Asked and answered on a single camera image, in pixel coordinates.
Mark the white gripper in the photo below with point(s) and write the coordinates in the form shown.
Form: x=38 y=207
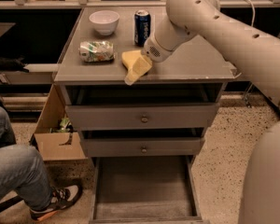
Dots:
x=153 y=49

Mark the yellow sponge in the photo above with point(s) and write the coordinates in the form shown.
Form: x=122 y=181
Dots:
x=133 y=59

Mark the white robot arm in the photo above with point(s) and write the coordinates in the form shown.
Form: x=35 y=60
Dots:
x=257 y=55

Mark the grey drawer cabinet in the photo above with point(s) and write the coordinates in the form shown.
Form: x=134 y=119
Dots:
x=196 y=74

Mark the grey top drawer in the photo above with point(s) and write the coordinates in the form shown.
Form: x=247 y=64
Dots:
x=128 y=117

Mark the grey drawer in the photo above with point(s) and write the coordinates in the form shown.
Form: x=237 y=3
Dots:
x=128 y=117
x=145 y=190
x=135 y=145

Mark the grey middle drawer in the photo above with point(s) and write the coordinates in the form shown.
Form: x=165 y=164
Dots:
x=135 y=145

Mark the grey bottom drawer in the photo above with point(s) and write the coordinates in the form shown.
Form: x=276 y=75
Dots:
x=145 y=190

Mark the blue pepsi can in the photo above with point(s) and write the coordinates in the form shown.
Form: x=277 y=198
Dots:
x=142 y=21

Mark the crushed green white can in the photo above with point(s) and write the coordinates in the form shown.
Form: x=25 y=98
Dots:
x=96 y=51

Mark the white bowl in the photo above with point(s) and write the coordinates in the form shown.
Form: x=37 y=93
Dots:
x=104 y=22

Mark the green item in box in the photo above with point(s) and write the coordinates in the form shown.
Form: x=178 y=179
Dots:
x=63 y=125

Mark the cardboard box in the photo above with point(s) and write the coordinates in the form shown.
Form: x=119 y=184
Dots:
x=53 y=141

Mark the black white sneaker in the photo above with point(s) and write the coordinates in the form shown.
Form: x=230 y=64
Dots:
x=61 y=199

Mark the person leg in jeans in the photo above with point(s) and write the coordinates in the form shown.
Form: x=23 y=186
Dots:
x=21 y=169

